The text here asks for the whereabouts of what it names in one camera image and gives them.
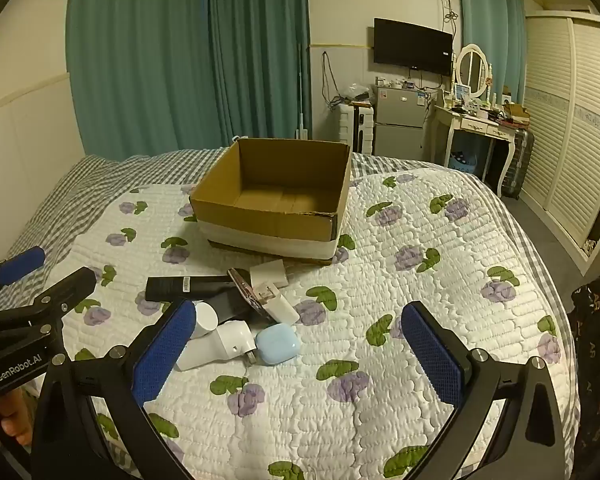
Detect hanging wall cables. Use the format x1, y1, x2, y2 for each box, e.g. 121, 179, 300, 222
321, 51, 352, 109

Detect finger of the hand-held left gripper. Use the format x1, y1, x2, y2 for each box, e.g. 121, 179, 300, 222
0, 266, 97, 348
0, 246, 47, 306

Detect black cosmetic tube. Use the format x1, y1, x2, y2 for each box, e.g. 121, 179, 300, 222
146, 275, 242, 302

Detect wide green curtain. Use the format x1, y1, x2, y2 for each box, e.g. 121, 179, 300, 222
66, 0, 215, 157

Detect white dressing table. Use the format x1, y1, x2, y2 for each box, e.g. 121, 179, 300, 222
432, 102, 520, 199

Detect white mop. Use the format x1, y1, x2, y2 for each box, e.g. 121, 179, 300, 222
293, 42, 310, 141

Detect white floral quilt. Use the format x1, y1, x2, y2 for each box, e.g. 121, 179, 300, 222
60, 166, 582, 480

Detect clear plastic bag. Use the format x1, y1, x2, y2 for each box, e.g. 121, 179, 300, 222
340, 82, 374, 106

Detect dark suitcase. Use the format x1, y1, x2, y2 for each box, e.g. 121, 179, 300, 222
500, 127, 536, 200

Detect white louvred wardrobe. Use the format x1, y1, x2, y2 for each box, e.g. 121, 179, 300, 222
521, 7, 600, 264

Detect blue laundry basket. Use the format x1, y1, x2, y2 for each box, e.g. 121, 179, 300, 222
447, 152, 479, 177

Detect white plug charger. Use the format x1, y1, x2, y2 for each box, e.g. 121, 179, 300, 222
259, 284, 301, 324

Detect small brown cardboard box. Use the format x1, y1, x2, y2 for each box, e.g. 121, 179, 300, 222
502, 102, 531, 122

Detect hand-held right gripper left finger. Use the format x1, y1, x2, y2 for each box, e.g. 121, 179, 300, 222
30, 299, 206, 480

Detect small black object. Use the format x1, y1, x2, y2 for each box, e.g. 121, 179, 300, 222
214, 294, 256, 323

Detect black printed clothing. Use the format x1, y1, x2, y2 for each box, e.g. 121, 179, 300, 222
570, 265, 600, 480

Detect person's left hand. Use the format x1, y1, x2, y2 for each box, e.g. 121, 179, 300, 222
0, 390, 35, 448

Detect white soft tube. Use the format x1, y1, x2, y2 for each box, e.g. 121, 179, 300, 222
175, 319, 257, 372

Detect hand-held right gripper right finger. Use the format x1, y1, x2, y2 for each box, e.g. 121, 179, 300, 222
401, 301, 566, 480

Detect narrow green curtain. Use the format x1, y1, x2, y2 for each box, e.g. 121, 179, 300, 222
455, 0, 527, 107

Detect black wall television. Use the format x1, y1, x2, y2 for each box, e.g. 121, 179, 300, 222
373, 17, 454, 77

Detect white ribbed suitcase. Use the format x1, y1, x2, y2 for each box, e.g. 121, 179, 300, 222
337, 102, 377, 156

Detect light blue earbuds case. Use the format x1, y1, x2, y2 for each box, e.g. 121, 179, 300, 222
255, 323, 301, 364

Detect silver fridge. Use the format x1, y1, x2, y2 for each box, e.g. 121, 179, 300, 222
373, 85, 427, 163

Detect oval vanity mirror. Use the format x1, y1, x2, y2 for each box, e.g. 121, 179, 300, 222
454, 43, 496, 102

